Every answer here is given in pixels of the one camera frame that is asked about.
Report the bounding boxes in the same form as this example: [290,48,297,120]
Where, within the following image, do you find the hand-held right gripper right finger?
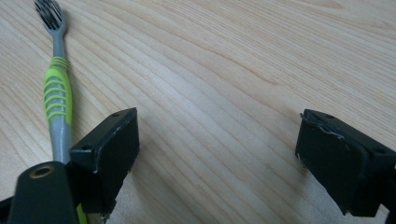
[294,108,396,218]

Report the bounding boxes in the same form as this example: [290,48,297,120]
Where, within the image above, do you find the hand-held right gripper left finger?
[68,107,141,217]

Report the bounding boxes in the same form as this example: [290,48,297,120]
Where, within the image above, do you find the green and grey toothbrush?
[34,0,90,224]

